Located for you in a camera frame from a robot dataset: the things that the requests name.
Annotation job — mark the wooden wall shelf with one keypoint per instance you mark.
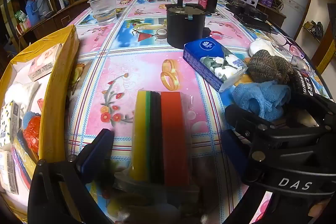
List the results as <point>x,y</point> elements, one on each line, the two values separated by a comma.
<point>312,37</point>

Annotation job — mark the white plastic bottle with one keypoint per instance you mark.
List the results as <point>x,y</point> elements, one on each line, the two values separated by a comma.
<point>62,2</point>

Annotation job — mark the brown knit cloth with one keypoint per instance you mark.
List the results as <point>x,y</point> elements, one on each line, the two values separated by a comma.
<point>267,66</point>

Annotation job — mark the eyeglasses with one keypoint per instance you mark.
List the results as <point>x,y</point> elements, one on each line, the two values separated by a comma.
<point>299,61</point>

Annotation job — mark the white cloth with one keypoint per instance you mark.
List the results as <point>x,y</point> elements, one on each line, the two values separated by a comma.
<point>21,94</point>
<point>262,47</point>

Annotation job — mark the green snack packets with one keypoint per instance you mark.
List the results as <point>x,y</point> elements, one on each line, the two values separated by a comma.
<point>22,22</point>

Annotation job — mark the wooden cabinet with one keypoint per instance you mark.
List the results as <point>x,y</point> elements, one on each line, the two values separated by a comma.
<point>275,16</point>

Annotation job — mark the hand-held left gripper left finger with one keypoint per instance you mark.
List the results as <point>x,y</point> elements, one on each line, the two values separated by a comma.
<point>95,155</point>

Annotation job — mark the pink tissue pack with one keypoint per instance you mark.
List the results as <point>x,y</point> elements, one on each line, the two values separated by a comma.
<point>44,61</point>

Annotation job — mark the printed tablecloth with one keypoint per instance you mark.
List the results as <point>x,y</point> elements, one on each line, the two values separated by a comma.
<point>118,64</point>

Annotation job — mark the red plastic bag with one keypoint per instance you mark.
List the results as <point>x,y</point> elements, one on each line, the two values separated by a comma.
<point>32,134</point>

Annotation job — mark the grey kettle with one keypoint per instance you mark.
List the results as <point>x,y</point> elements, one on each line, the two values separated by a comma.
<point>44,1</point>

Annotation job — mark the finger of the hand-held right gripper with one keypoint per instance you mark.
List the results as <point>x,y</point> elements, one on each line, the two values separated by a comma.
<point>249,125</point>

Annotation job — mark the blue thermos jug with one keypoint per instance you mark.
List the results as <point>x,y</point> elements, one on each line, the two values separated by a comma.
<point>34,12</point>

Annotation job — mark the clear drinking glass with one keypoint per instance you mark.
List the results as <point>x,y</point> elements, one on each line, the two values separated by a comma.
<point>102,8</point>

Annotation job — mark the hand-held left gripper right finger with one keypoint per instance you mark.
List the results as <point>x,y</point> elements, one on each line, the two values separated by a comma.
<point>233,153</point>

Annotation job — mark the black phone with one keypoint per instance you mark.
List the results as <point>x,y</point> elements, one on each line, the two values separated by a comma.
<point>258,24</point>

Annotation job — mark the white labelled tissue pack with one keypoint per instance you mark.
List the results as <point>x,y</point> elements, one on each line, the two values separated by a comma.
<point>8,171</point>

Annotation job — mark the yellow taped cardboard box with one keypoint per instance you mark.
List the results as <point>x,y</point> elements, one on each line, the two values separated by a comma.
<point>60,98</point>

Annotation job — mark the blue floral tissue pack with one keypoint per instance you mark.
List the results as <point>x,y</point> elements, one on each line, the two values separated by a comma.
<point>207,58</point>

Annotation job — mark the blue towel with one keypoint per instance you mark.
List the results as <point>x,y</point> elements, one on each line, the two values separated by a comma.
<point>260,98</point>
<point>30,119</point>

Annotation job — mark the black clamp gadget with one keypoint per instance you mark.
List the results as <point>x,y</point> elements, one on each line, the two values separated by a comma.
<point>246,10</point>

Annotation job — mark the black cylindrical device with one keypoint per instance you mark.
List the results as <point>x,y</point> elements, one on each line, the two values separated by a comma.
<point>186,27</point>

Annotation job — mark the yellow green black red sponge pack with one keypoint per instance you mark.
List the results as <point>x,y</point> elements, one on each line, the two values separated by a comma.
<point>168,134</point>

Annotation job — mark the lemon print tissue pack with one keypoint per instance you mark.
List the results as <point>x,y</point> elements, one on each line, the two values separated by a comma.
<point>9,121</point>

